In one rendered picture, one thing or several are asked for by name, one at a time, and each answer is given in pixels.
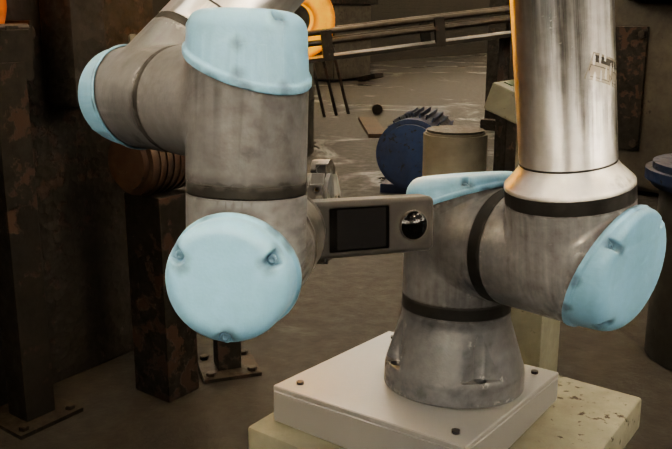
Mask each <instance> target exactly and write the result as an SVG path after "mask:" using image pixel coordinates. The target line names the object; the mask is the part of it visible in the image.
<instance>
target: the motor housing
mask: <svg viewBox="0 0 672 449"><path fill-rule="evenodd" d="M108 164H109V169H110V172H111V174H112V177H113V178H114V180H115V181H116V183H117V184H118V185H119V186H120V187H121V188H122V189H123V190H124V191H125V193H124V202H125V218H126V235H127V251H128V267H129V283H130V299H131V315H132V332H133V348H134V364H135V380H136V389H137V390H139V391H142V392H144V393H146V394H149V395H151V396H154V397H156V398H159V399H161V400H163V401H166V402H168V403H171V402H173V401H175V400H177V399H179V398H180V397H182V396H184V395H186V394H188V393H190V392H192V391H194V390H196V389H198V388H199V378H198V354H197V332H196V331H194V330H193V329H191V328H190V327H189V326H188V325H186V324H185V323H184V322H183V321H182V319H181V318H180V317H179V316H178V315H177V313H176V312H175V310H174V308H173V306H172V304H171V302H170V300H169V297H168V294H167V289H166V283H165V271H166V265H167V261H168V258H169V255H170V253H171V251H172V249H173V247H174V245H175V244H176V242H177V240H178V238H179V236H180V235H181V234H182V232H183V231H184V230H185V229H186V191H184V190H179V189H176V188H181V187H185V186H186V181H185V156H183V155H177V154H173V153H169V152H163V151H157V150H151V149H146V150H136V149H131V148H128V147H125V146H123V145H121V144H118V143H115V142H112V141H111V144H110V147H109V151H108Z"/></svg>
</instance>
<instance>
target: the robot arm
mask: <svg viewBox="0 0 672 449"><path fill-rule="evenodd" d="M304 1H305V0H170V1H169V3H168V4H167V5H166V6H165V7H164V8H163V9H162V10H161V11H160V12H159V13H158V14H157V15H156V16H155V17H154V18H153V19H152V20H151V21H150V22H149V23H148V24H147V25H146V26H145V27H144V28H143V29H142V30H141V31H140V32H139V33H138V34H137V35H136V36H135V37H134V39H133V40H132V41H131V42H130V43H129V44H120V45H116V46H113V47H111V48H110V49H107V50H105V51H103V52H101V53H99V54H97V55H96V56H95V57H93V58H92V59H91V60H90V61H89V62H88V64H87V65H86V67H85V68H84V70H83V72H82V74H81V77H80V80H79V85H78V101H79V106H80V109H81V112H82V114H83V116H84V118H85V120H86V121H87V123H88V124H89V125H90V127H91V129H92V130H94V131H96V132H97V133H98V134H100V135H101V136H102V137H104V138H106V139H109V140H110V141H112V142H115V143H118V144H121V145H123V146H125V147H128V148H131V149H136V150H146V149H151V150H157V151H163V152H169V153H173V154H177V155H183V156H185V181H186V229H185V230H184V231H183V232H182V234H181V235H180V236H179V238H178V240H177V242H176V244H175V245H174V247H173V249H172V251H171V253H170V255H169V258H168V261H167V265H166V271H165V283H166V289H167V294H168V297H169V300H170V302H171V304H172V306H173V308H174V310H175V312H176V313H177V315H178V316H179V317H180V318H181V319H182V321H183V322H184V323H185V324H186V325H188V326H189V327H190V328H191V329H193V330H194V331H196V332H197V333H199V334H201V335H203V336H205V337H207V338H210V339H213V340H218V341H223V342H226V343H229V342H239V341H245V340H249V339H252V338H255V337H257V336H259V335H261V334H263V333H264V332H266V331H267V330H269V329H270V328H271V327H272V326H273V325H274V324H275V323H276V322H277V321H279V320H280V319H282V318H283V317H284V316H285V315H287V314H288V313H289V311H290V310H291V309H292V308H293V306H294V305H295V303H296V301H297V299H298V297H299V294H300V291H301V288H302V286H303V285H304V283H305V282H306V280H307V278H308V277H309V275H310V274H311V271H312V270H313V268H314V267H315V265H316V263H317V264H328V262H329V260H331V259H333V258H344V257H356V256H368V255H380V254H391V253H403V252H404V253H403V291H402V292H403V293H402V311H401V315H400V318H399V320H398V323H397V326H396V329H395V331H394V334H393V337H392V340H391V342H390V345H389V348H388V351H387V353H386V356H385V366H384V380H385V383H386V384H387V386H388V387H389V388H390V389H391V390H392V391H394V392H395V393H397V394H398V395H400V396H402V397H404V398H407V399H409V400H412V401H415V402H418V403H422V404H425V405H430V406H435V407H441V408H451V409H482V408H490V407H495V406H500V405H503V404H506V403H509V402H511V401H513V400H515V399H516V398H518V397H519V396H520V395H521V394H522V392H523V390H524V375H525V369H524V363H523V360H522V356H521V353H520V349H519V346H518V342H517V338H516V335H515V331H514V328H513V324H512V321H511V307H513V308H516V309H520V310H523V311H527V312H530V313H534V314H537V315H541V316H544V317H548V318H551V319H555V320H558V321H562V322H564V323H565V324H566V325H568V326H571V327H577V326H581V327H586V328H590V329H594V330H598V331H613V330H616V329H619V328H621V327H623V326H625V325H626V324H628V323H629V322H630V321H632V320H633V319H634V318H635V317H636V316H637V315H638V314H639V312H640V311H641V310H642V309H643V307H644V306H645V304H646V303H647V301H648V300H649V298H650V296H651V294H652V292H653V290H654V288H655V286H656V284H657V281H658V279H659V276H660V273H661V270H662V266H663V262H664V258H665V252H666V228H665V224H664V222H663V221H662V217H661V215H660V214H659V213H658V212H657V211H656V210H654V209H651V208H650V207H649V206H648V205H642V204H640V205H638V191H637V178H636V176H635V174H634V173H633V172H631V171H630V170H629V169H628V168H627V167H625V166H624V165H623V164H622V163H621V162H620V161H619V159H618V120H617V80H616V39H615V0H509V2H510V18H511V35H512V52H513V69H514V86H515V103H516V119H517V136H518V153H519V165H518V167H517V168H516V170H515V171H514V172H512V171H485V172H467V173H453V174H441V175H431V176H423V177H419V178H416V179H414V180H413V181H412V182H411V183H410V184H409V186H408V188H407V190H406V194H402V195H384V196H365V197H347V198H340V187H339V181H338V177H337V174H336V168H335V166H334V163H333V161H332V160H331V159H314V160H313V161H312V163H311V169H310V172H311V173H307V146H308V102H309V90H310V88H311V86H312V76H311V74H310V72H309V58H308V30H307V26H306V24H305V22H304V21H303V20H302V18H300V17H299V16H298V15H296V14H294V12H295V11H296V10H297V9H298V8H299V6H300V5H301V4H302V3H303V2H304Z"/></svg>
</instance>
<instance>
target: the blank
mask: <svg viewBox="0 0 672 449"><path fill-rule="evenodd" d="M301 5H302V6H303V7H304V8H305V9H306V10H307V11H308V13H309V16H310V23H309V27H308V29H307V30H317V29H325V28H334V27H335V13H334V8H333V5H332V3H331V1H330V0H305V1H304V2H303V3H302V4H301ZM320 39H321V36H320V35H319V36H311V37H308V41H312V40H320ZM320 51H322V46H314V47H308V58H309V57H312V56H314V55H316V54H318V53H319V52H320Z"/></svg>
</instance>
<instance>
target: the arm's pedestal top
mask: <svg viewBox="0 0 672 449"><path fill-rule="evenodd" d="M641 402H642V401H641V398H639V397H636V396H632V395H629V394H625V393H621V392H618V391H614V390H610V389H607V388H603V387H599V386H596V385H592V384H588V383H585V382H581V381H578V380H574V379H570V378H567V377H563V376H558V391H557V400H556V401H555V402H554V403H553V404H552V405H551V406H550V407H549V408H548V409H547V410H546V411H545V412H544V413H543V414H542V415H541V416H540V417H539V418H538V419H537V420H536V421H535V422H534V423H533V424H532V425H531V426H530V427H529V428H528V429H527V430H526V431H525V432H524V433H523V434H522V435H521V436H520V437H519V438H518V439H517V440H516V441H515V442H514V443H513V444H512V445H511V446H510V447H509V448H508V449H624V447H625V446H626V445H627V443H628V442H629V441H630V439H631V438H632V436H633V435H634V434H635V432H636V431H637V429H638V428H639V423H640V413H641ZM248 442H249V449H346V448H344V447H341V446H339V445H336V444H334V443H331V442H329V441H326V440H324V439H321V438H319V437H316V436H313V435H311V434H308V433H306V432H303V431H301V430H298V429H296V428H293V427H291V426H288V425H286V424H283V423H280V422H278V421H275V420H274V412H273V413H271V414H269V415H268V416H266V417H264V418H263V419H261V420H259V421H258V422H256V423H254V424H252V425H251V426H250V427H249V428H248Z"/></svg>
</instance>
